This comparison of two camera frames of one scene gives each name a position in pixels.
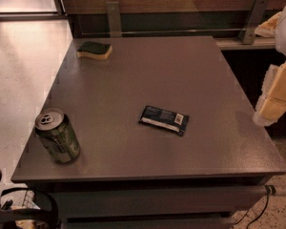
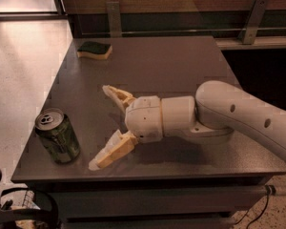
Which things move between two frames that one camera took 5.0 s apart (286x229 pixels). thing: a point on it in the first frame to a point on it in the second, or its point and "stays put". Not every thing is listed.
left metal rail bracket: (114, 21) stays put
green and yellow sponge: (94, 50) stays put
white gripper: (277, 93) to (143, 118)
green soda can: (57, 135) stays put
